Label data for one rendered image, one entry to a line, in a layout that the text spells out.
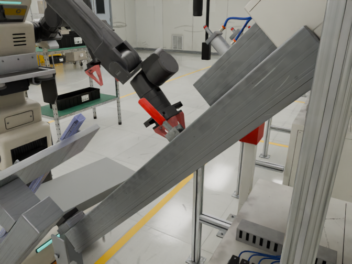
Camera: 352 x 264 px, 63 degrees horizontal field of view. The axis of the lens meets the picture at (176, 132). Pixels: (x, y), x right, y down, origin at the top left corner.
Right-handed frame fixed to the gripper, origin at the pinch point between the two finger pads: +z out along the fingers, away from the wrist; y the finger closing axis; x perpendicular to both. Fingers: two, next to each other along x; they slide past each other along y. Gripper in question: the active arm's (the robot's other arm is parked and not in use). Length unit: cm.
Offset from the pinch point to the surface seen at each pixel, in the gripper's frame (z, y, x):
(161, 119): -5.9, -17.8, -12.1
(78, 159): -35, 103, 188
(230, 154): 41, 184, 96
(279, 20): -6.7, -19.5, -36.5
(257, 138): 21, 79, 18
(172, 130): -3.2, -18.2, -13.2
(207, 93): -4.9, -17.4, -22.1
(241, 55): -6.4, -17.5, -29.8
